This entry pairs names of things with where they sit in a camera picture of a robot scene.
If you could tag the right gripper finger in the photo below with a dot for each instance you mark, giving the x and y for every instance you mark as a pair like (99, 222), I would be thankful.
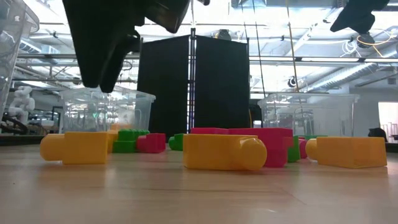
(357, 23)

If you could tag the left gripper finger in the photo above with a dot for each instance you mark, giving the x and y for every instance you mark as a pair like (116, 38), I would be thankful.
(119, 59)
(93, 56)

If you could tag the yellow toy block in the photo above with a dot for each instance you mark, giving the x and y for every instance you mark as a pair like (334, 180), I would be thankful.
(214, 152)
(112, 140)
(351, 152)
(121, 127)

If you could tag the long green four-stud block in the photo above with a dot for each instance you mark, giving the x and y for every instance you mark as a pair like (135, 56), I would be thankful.
(124, 146)

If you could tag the small yellow one-stud block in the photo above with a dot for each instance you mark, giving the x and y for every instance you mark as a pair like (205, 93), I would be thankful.
(84, 147)

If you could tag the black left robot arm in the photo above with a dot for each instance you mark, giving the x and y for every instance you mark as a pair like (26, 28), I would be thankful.
(203, 2)

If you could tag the black ceiling-mounted device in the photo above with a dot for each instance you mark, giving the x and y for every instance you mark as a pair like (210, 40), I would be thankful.
(291, 81)
(224, 34)
(366, 40)

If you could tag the clear plastic bin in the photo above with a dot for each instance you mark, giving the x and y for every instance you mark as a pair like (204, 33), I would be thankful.
(12, 62)
(311, 105)
(140, 109)

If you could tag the black folding screen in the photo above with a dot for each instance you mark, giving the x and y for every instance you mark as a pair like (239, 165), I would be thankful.
(217, 87)

